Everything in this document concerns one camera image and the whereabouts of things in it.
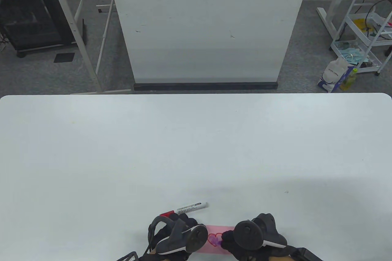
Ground person's right hand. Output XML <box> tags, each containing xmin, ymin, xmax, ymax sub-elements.
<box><xmin>220</xmin><ymin>229</ymin><xmax>294</xmax><ymax>261</ymax></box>

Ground person's left hand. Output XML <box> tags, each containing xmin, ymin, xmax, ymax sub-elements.
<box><xmin>152</xmin><ymin>213</ymin><xmax>199</xmax><ymax>244</ymax></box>

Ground white marker pen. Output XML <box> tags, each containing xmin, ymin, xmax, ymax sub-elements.
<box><xmin>159</xmin><ymin>202</ymin><xmax>209</xmax><ymax>217</ymax></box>

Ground pink heart outline paper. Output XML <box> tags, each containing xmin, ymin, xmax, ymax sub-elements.
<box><xmin>196</xmin><ymin>225</ymin><xmax>236</xmax><ymax>255</ymax></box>

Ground black left hand controller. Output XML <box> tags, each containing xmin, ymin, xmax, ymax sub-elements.
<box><xmin>148</xmin><ymin>216</ymin><xmax>209</xmax><ymax>255</ymax></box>

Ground black hand controller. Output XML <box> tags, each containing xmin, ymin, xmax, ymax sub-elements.
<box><xmin>234</xmin><ymin>213</ymin><xmax>288</xmax><ymax>251</ymax></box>
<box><xmin>148</xmin><ymin>216</ymin><xmax>209</xmax><ymax>255</ymax></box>

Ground black right hand controller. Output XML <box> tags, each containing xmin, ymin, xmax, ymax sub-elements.
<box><xmin>234</xmin><ymin>213</ymin><xmax>288</xmax><ymax>251</ymax></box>

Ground black board base bar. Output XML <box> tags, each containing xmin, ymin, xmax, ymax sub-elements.
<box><xmin>134</xmin><ymin>82</ymin><xmax>278</xmax><ymax>91</ymax></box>

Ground white standing board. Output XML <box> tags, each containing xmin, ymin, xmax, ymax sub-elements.
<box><xmin>105</xmin><ymin>0</ymin><xmax>313</xmax><ymax>83</ymax></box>

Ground white plastic bag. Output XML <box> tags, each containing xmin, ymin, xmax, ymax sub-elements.
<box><xmin>317</xmin><ymin>56</ymin><xmax>356</xmax><ymax>93</ymax></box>

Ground yellow bottle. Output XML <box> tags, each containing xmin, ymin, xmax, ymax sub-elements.
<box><xmin>340</xmin><ymin>68</ymin><xmax>358</xmax><ymax>91</ymax></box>

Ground black floor mat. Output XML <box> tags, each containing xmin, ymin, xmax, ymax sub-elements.
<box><xmin>54</xmin><ymin>52</ymin><xmax>75</xmax><ymax>63</ymax></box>

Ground teal cloth pile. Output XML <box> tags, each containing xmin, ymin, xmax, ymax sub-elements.
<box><xmin>337</xmin><ymin>45</ymin><xmax>371</xmax><ymax>65</ymax></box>

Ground white stand leg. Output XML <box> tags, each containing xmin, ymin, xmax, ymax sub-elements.
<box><xmin>316</xmin><ymin>0</ymin><xmax>352</xmax><ymax>39</ymax></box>

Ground white utility cart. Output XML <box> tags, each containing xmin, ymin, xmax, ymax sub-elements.
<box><xmin>330</xmin><ymin>0</ymin><xmax>392</xmax><ymax>76</ymax></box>

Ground yellow item on cart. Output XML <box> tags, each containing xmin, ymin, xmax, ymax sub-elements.
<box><xmin>354</xmin><ymin>18</ymin><xmax>375</xmax><ymax>32</ymax></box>

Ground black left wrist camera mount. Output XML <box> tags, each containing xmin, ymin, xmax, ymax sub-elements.
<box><xmin>116</xmin><ymin>252</ymin><xmax>140</xmax><ymax>261</ymax></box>

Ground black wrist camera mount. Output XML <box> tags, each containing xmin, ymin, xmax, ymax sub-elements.
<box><xmin>116</xmin><ymin>252</ymin><xmax>140</xmax><ymax>261</ymax></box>
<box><xmin>288</xmin><ymin>246</ymin><xmax>322</xmax><ymax>261</ymax></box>

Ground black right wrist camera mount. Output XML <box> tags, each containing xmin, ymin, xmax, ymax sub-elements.
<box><xmin>288</xmin><ymin>246</ymin><xmax>322</xmax><ymax>261</ymax></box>

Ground white metal frame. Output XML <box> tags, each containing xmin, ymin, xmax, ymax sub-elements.
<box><xmin>45</xmin><ymin>0</ymin><xmax>132</xmax><ymax>95</ymax></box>

